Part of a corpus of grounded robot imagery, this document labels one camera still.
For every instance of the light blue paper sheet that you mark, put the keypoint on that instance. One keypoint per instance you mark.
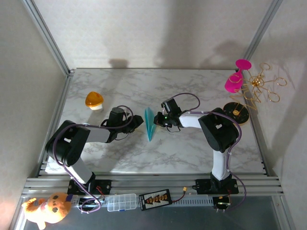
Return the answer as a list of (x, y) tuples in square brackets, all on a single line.
[(149, 124)]

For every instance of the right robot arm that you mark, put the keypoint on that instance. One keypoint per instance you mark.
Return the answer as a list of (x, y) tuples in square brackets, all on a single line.
[(218, 129)]

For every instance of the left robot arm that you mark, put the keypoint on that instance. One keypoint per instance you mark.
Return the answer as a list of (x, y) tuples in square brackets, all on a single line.
[(64, 143)]

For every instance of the orange mushroom toy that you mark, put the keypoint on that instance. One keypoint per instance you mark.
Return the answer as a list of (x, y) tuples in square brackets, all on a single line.
[(94, 99)]

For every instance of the pink plastic wine glass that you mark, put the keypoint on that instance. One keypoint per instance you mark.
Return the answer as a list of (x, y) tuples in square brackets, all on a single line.
[(232, 83)]

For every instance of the clear plastic compartment box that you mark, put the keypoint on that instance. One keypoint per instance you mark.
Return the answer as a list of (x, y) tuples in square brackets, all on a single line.
[(121, 202)]

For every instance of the black charging board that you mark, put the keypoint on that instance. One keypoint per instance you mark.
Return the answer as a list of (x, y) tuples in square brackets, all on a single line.
[(155, 200)]

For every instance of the small black electronics module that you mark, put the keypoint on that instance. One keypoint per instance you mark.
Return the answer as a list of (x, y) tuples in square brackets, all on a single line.
[(221, 203)]

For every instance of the orange plush toy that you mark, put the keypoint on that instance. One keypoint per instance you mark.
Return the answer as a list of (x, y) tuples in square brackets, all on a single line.
[(52, 207)]

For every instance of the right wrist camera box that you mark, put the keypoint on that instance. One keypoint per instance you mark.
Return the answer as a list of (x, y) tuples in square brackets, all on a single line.
[(171, 105)]

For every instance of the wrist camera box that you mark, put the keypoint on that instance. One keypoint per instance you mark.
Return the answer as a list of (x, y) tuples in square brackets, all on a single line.
[(117, 115), (171, 105)]

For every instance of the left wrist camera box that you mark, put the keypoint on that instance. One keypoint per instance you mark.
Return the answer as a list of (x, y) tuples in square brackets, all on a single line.
[(117, 115)]

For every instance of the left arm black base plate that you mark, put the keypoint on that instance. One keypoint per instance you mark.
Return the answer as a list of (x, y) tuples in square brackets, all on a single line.
[(104, 187)]

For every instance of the aluminium frame rail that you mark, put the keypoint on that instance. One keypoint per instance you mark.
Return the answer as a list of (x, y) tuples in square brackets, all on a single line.
[(153, 183)]

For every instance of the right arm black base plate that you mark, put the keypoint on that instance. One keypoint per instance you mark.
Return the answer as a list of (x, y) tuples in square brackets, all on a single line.
[(204, 187)]

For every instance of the aluminium frame post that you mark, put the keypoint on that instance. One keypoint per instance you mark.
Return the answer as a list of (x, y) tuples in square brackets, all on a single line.
[(48, 38), (262, 28)]

